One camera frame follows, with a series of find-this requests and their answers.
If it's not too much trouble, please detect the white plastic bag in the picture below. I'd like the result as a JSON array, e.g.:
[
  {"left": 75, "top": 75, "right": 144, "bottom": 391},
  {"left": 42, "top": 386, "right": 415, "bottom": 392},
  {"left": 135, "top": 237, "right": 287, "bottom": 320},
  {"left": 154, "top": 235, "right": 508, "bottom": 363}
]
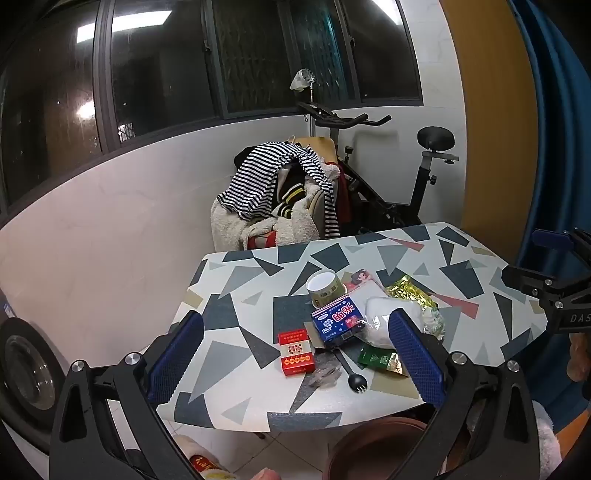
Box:
[{"left": 362, "top": 295, "right": 446, "bottom": 349}]

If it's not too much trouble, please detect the blue curtain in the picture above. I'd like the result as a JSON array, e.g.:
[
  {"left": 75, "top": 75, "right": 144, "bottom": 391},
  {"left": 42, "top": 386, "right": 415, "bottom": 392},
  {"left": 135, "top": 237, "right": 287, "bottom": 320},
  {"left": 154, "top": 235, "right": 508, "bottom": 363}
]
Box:
[{"left": 508, "top": 0, "right": 591, "bottom": 418}]

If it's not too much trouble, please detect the chair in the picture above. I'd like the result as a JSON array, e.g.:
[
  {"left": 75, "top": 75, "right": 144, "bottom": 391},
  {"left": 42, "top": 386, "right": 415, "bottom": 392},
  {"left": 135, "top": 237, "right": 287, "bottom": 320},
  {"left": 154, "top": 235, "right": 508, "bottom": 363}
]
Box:
[{"left": 295, "top": 136, "right": 352, "bottom": 241}]

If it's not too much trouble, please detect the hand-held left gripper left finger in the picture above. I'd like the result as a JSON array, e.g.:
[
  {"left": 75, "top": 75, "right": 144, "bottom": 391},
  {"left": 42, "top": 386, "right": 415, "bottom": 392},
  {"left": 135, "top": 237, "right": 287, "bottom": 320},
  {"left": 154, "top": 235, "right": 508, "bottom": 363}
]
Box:
[{"left": 48, "top": 310, "right": 206, "bottom": 480}]

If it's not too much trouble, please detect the black plastic spork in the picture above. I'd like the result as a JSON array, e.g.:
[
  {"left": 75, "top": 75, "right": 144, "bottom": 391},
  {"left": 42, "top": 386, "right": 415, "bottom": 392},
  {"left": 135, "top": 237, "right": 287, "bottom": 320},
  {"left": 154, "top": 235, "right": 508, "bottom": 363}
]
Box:
[{"left": 332, "top": 348, "right": 369, "bottom": 395}]

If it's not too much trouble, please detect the striped shirt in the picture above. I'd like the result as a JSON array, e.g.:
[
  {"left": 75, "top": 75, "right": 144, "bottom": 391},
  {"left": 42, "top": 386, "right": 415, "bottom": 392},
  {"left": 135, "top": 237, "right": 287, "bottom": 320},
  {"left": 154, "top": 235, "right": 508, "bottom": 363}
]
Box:
[{"left": 217, "top": 142, "right": 340, "bottom": 238}]

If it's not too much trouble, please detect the gold foil wrapper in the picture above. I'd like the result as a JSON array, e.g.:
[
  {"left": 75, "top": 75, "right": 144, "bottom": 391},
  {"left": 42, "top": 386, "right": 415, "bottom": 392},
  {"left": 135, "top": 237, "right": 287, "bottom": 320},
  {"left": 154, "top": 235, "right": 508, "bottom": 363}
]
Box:
[{"left": 385, "top": 274, "right": 439, "bottom": 311}]

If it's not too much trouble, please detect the green packet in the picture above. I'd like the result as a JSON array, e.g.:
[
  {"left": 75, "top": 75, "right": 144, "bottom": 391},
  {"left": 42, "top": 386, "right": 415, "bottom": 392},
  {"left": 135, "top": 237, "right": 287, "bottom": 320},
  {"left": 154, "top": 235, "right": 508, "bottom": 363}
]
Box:
[{"left": 358, "top": 344, "right": 411, "bottom": 377}]

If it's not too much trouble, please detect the pink card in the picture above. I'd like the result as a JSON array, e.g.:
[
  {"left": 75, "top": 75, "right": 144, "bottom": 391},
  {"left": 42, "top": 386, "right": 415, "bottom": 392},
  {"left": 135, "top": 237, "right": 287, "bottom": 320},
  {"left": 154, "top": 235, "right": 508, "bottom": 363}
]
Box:
[{"left": 344, "top": 270, "right": 386, "bottom": 302}]

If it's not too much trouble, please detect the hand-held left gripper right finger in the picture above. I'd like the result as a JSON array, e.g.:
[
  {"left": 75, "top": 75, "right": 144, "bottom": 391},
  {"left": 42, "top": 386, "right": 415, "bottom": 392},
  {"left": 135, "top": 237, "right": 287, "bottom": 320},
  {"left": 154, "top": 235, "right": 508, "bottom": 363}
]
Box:
[{"left": 388, "top": 307, "right": 561, "bottom": 480}]

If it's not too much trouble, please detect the dark jacket with yellow stripes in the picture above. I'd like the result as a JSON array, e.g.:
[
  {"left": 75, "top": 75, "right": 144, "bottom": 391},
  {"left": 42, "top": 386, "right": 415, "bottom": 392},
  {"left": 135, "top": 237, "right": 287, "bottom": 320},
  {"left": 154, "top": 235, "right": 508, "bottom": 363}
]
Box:
[{"left": 272, "top": 166, "right": 311, "bottom": 219}]

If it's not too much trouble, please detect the red garment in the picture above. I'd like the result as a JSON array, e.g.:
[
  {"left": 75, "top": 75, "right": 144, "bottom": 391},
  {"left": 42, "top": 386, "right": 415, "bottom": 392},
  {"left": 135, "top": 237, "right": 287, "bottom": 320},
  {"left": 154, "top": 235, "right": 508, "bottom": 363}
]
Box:
[{"left": 335, "top": 161, "right": 360, "bottom": 228}]

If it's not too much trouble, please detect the red cardboard box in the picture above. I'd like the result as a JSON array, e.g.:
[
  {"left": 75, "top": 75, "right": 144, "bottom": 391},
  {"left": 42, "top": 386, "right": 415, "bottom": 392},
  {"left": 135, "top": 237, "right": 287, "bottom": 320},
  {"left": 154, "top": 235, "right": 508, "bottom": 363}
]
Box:
[{"left": 278, "top": 329, "right": 317, "bottom": 377}]

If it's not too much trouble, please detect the person's right hand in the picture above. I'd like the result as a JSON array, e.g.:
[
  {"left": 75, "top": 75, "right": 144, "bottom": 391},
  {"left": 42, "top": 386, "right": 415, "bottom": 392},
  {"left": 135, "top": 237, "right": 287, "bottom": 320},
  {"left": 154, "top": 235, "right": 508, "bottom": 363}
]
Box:
[{"left": 568, "top": 332, "right": 591, "bottom": 382}]

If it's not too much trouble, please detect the brown bin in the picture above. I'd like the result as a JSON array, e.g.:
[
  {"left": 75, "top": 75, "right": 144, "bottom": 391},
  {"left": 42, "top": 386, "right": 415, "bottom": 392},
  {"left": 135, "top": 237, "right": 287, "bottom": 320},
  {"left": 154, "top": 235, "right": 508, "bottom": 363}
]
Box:
[{"left": 328, "top": 418, "right": 432, "bottom": 480}]

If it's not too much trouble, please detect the paper cup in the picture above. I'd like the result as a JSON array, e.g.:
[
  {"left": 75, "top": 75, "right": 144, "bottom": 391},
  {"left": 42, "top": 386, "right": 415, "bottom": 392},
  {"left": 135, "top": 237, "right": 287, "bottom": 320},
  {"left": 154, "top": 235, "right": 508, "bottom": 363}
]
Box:
[{"left": 306, "top": 271, "right": 348, "bottom": 309}]

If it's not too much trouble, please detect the blue cardboard box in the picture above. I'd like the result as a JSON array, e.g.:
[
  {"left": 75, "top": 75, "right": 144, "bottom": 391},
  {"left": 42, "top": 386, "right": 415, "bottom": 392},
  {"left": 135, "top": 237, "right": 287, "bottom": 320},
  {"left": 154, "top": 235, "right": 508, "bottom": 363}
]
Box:
[{"left": 311, "top": 295, "right": 365, "bottom": 347}]

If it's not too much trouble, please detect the black exercise bike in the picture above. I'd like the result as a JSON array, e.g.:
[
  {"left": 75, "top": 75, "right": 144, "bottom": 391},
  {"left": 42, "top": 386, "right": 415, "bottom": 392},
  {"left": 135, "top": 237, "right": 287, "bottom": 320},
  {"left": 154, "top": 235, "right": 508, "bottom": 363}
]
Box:
[{"left": 295, "top": 99, "right": 460, "bottom": 232}]

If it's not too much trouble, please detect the white bag on pole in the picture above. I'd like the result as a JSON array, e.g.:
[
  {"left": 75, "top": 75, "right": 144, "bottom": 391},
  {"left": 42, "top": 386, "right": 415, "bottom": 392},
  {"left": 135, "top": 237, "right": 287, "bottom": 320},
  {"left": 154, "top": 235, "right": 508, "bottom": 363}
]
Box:
[{"left": 290, "top": 68, "right": 317, "bottom": 91}]

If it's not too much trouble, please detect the wooden door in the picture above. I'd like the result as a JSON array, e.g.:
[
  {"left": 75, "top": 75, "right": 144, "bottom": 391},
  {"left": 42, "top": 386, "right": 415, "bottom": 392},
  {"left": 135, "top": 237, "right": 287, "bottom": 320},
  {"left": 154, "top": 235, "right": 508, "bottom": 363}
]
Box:
[{"left": 438, "top": 0, "right": 544, "bottom": 274}]

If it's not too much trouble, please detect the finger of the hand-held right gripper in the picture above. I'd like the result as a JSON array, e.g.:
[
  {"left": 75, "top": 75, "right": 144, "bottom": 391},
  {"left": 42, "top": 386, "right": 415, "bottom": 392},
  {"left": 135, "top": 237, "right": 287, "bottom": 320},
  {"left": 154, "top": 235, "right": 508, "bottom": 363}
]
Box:
[
  {"left": 530, "top": 227, "right": 591, "bottom": 266},
  {"left": 501, "top": 263, "right": 568, "bottom": 321}
]

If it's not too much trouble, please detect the window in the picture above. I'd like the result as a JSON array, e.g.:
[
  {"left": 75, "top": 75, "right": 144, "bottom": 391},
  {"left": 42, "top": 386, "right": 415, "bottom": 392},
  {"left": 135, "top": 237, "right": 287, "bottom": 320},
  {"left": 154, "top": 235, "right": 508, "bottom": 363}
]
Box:
[{"left": 0, "top": 0, "right": 423, "bottom": 217}]

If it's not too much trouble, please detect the red label snack packet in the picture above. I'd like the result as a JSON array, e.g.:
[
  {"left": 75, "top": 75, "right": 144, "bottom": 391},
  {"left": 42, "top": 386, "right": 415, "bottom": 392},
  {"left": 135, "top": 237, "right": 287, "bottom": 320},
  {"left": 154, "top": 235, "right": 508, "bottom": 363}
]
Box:
[{"left": 173, "top": 434, "right": 241, "bottom": 480}]

